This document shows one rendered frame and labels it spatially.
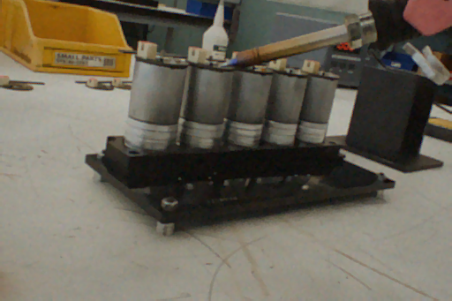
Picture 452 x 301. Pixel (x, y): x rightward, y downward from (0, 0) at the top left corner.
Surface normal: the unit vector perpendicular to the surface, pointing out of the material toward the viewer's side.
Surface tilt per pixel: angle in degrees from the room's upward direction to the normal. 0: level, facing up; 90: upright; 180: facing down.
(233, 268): 0
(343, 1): 90
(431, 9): 98
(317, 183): 0
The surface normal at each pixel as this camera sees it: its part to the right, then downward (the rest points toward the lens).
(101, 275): 0.18, -0.96
